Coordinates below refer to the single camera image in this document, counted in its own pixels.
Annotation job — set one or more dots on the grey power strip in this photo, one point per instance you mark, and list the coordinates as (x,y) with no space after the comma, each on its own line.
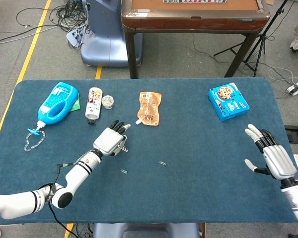
(74,34)

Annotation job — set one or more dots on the metal threaded bolt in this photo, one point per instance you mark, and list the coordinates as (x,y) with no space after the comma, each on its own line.
(124,149)

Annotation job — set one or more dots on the face-up mahjong tile row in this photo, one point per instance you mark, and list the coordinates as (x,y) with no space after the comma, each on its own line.
(193,1)

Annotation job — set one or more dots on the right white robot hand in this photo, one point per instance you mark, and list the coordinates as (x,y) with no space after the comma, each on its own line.
(279,158)

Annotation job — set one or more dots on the brown mahjong table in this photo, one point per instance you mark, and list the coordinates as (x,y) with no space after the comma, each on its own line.
(193,21)

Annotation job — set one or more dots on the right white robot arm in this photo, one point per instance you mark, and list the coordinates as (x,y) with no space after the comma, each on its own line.
(294,196)

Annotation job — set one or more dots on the black tripod stand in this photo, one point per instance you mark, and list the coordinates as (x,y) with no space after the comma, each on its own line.
(260,39)

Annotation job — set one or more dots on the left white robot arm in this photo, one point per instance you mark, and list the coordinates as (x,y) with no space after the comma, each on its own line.
(74,174)

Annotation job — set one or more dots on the blue-grey robot torso base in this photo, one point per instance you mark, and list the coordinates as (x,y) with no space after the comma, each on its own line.
(144,230)

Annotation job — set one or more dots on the blue cookie box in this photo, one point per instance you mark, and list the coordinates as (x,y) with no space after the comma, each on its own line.
(228,102)

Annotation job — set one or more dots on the green flat packet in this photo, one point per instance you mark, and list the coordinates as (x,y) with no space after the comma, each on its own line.
(76,105)

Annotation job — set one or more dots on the orange spout pouch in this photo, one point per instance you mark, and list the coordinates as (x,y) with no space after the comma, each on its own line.
(149,109)

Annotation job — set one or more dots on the white bottle with black cap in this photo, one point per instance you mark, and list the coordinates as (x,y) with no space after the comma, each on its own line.
(94,104)

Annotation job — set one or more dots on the small round clear container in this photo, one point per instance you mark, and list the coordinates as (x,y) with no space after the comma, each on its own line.
(107,102)

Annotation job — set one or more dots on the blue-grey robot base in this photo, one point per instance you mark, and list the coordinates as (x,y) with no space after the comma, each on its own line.
(106,47)

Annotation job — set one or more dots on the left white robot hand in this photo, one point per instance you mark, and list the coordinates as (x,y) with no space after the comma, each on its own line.
(109,140)

